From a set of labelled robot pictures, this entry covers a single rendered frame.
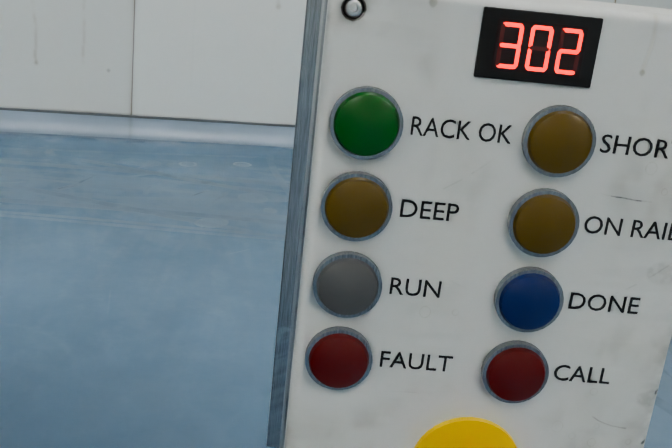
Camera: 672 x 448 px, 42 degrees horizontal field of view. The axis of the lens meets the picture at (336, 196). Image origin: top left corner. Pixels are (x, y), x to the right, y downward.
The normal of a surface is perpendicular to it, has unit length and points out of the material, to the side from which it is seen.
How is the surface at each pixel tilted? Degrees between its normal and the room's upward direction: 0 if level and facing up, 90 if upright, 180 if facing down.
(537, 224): 89
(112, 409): 0
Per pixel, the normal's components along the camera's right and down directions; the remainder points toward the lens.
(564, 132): 0.03, 0.26
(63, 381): 0.11, -0.94
